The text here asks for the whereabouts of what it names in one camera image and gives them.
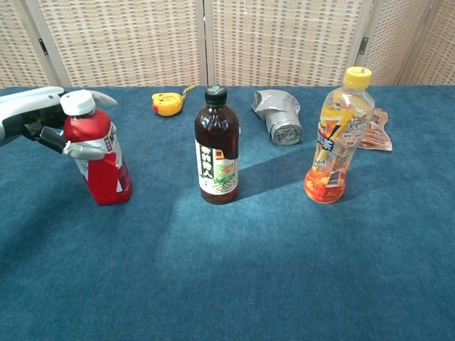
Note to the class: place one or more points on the red juice bottle white cap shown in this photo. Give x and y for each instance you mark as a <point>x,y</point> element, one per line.
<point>103,177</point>

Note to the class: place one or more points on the blue table cover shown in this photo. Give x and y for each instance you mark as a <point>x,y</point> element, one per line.
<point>227,266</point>

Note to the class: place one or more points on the yellow tape measure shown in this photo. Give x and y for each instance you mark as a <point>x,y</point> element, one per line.
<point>165,103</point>

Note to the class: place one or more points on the orange iced tea bottle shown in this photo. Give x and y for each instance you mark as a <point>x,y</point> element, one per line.
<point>334,142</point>

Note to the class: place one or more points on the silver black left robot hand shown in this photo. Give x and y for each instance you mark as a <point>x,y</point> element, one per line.
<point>28,110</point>

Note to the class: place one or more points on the orange spout pouch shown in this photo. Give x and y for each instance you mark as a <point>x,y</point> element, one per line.
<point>378,135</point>

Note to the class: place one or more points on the black screen hinge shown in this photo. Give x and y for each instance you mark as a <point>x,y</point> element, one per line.
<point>363,44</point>
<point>43,47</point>

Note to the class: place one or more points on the dark tea bottle black cap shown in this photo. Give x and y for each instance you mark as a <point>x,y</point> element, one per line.
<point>217,135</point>

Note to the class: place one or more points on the woven folding screen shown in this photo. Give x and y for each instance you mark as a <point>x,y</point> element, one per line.
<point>124,42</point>

